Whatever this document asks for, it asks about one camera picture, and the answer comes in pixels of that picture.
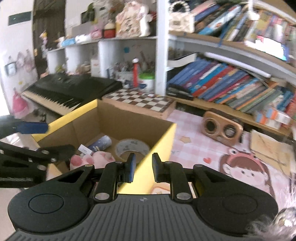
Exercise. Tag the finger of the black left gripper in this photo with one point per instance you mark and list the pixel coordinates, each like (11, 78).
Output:
(10, 125)
(15, 158)

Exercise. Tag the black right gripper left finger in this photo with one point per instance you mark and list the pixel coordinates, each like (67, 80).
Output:
(63, 202)

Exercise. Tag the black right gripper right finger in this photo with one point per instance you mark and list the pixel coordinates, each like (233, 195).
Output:
(223, 203)

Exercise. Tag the white dropper bottle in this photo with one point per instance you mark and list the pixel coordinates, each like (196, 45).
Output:
(100, 145)

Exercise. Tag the yellow tape roll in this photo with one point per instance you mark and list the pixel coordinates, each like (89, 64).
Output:
(130, 145)

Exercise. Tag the pink plush toy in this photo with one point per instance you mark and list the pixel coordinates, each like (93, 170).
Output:
(98, 159)

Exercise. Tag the black electronic keyboard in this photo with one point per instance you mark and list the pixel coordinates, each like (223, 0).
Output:
(63, 93)

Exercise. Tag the pink cartoon desk mat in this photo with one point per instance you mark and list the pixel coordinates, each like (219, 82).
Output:
(191, 147)

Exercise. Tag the yellow cardboard box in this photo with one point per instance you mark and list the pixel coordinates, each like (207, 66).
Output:
(88, 123)

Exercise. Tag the brown cardboard sheets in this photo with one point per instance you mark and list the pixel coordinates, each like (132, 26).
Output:
(277, 154)

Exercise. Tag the brown retro radio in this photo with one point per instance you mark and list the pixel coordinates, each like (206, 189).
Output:
(222, 127)

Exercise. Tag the orange white medicine box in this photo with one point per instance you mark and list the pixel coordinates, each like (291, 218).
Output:
(276, 115)

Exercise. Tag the wooden chessboard box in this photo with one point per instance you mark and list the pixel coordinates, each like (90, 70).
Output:
(142, 103)

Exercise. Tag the black stapler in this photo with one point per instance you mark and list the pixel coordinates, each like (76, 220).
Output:
(178, 91)

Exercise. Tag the row of leaning books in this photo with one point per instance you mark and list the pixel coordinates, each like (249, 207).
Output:
(236, 87)

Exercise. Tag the white green lidded jar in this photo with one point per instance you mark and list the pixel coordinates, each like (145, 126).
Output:
(146, 82)

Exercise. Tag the red white figurine bottle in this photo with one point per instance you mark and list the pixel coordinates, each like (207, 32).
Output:
(135, 62)

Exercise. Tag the white bookshelf unit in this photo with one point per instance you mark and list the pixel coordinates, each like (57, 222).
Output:
(114, 50)

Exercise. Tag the pink white ornament house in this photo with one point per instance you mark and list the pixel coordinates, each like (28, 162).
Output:
(133, 21)

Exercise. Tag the smartphone on shelf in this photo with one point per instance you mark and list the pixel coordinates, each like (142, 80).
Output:
(269, 46)

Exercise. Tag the white quilted handbag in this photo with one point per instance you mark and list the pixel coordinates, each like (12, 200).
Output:
(180, 17)

